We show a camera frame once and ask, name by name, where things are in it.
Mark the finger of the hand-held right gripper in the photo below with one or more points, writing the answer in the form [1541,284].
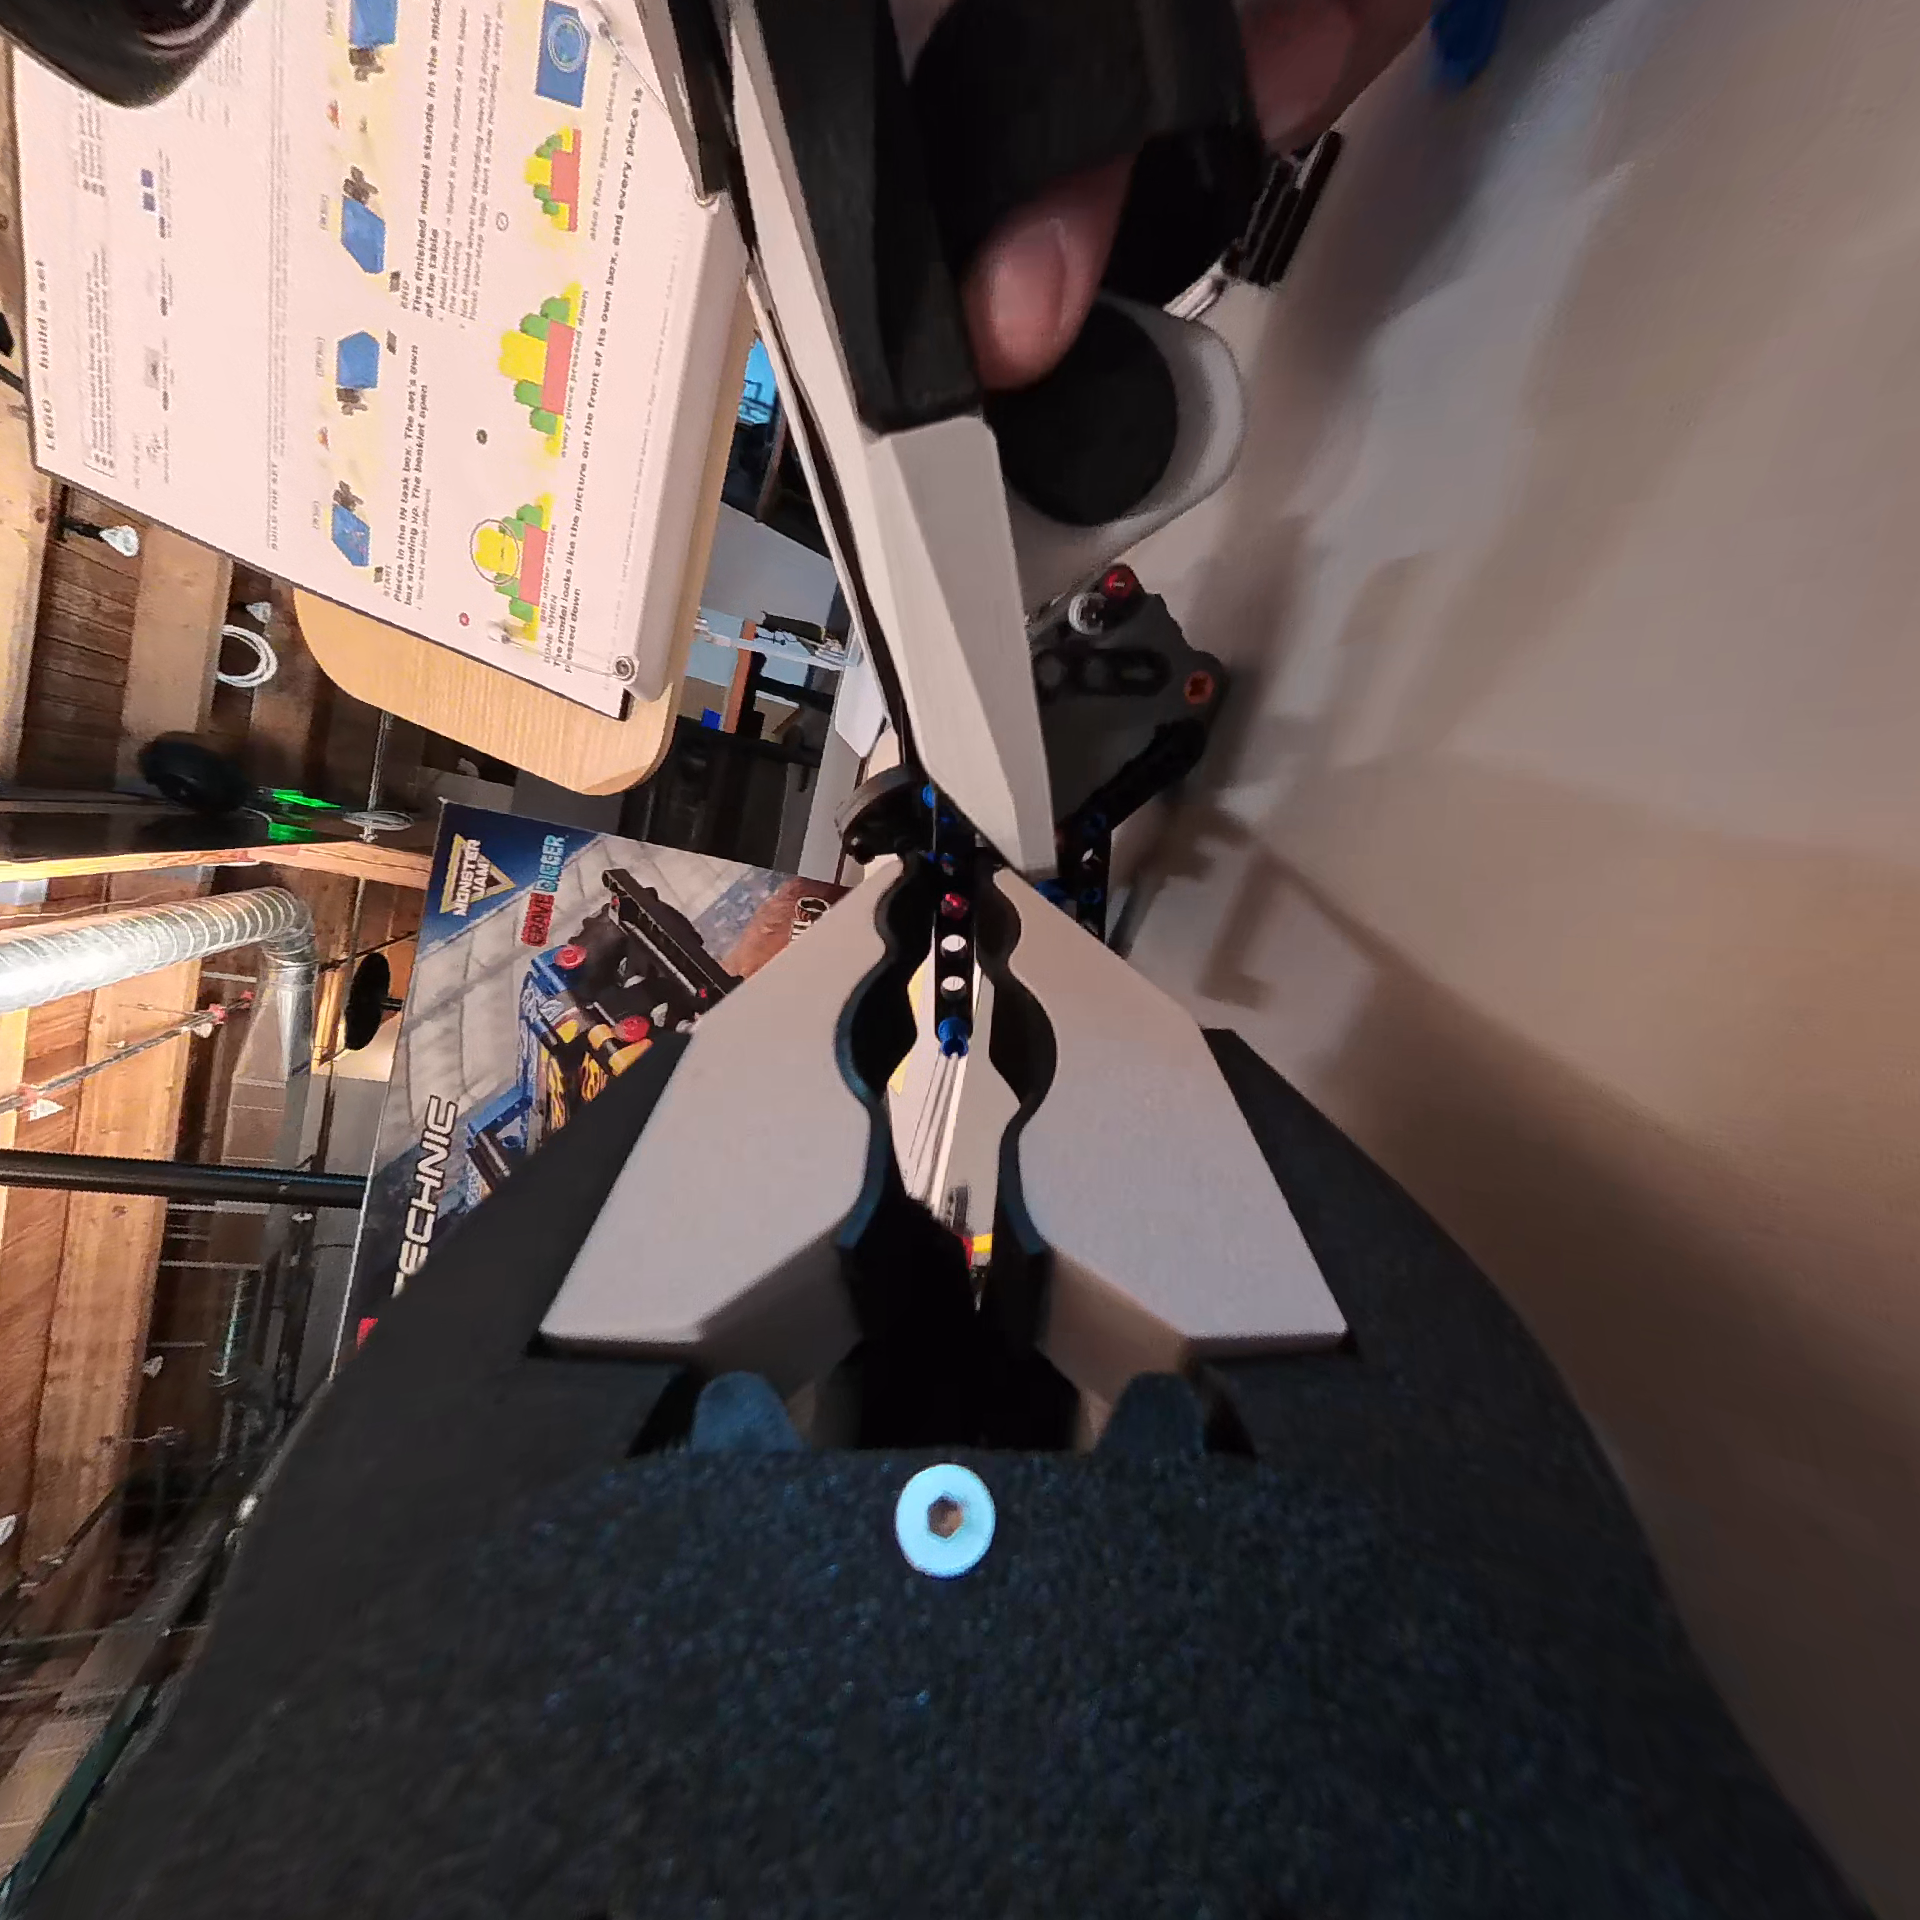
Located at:
[960,630]

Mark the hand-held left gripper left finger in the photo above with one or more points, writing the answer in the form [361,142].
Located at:
[704,1201]

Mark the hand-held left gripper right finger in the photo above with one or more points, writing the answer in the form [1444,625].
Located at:
[1185,1201]

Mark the lego motor chassis assembly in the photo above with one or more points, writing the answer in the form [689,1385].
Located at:
[1109,676]

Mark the black bent lego beam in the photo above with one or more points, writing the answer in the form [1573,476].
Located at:
[956,963]

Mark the lego set box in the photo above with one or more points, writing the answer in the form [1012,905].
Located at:
[495,1049]

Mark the person's right hand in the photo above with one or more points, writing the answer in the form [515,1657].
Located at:
[1042,284]

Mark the black metal pole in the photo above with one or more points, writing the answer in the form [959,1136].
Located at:
[181,1180]

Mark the instruction sheet board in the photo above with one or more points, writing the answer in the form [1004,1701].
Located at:
[376,375]

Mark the silver ventilation duct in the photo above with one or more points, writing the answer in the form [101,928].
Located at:
[148,945]

